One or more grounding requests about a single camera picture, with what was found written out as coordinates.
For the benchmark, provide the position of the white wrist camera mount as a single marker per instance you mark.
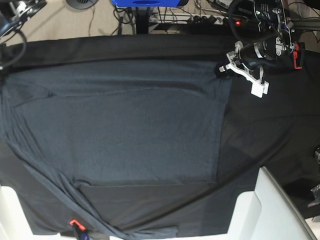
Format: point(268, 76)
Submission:
point(259, 87)

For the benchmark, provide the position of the aluminium frame rail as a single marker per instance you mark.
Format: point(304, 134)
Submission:
point(308, 24)

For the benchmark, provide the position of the white foam block left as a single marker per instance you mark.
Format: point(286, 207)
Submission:
point(13, 222)

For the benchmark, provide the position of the black table leg post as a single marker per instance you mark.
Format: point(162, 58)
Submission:
point(142, 16)

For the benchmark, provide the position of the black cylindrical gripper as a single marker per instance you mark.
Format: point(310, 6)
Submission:
point(252, 56)

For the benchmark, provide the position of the dark grey long-sleeve T-shirt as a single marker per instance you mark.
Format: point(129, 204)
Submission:
point(121, 147)

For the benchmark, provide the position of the red and black clamp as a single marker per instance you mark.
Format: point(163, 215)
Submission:
point(298, 55)

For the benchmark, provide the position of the white power strip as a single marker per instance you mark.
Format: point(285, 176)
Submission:
point(185, 18)

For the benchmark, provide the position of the round grey chair base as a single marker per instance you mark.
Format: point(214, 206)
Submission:
point(81, 4)

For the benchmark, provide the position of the blue plastic bin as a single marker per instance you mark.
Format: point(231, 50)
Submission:
point(149, 3)

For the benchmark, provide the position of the blue clamp at bottom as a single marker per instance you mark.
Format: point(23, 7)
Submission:
point(79, 230)

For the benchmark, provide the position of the grey metal bracket right edge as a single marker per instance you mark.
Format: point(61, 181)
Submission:
point(316, 193)

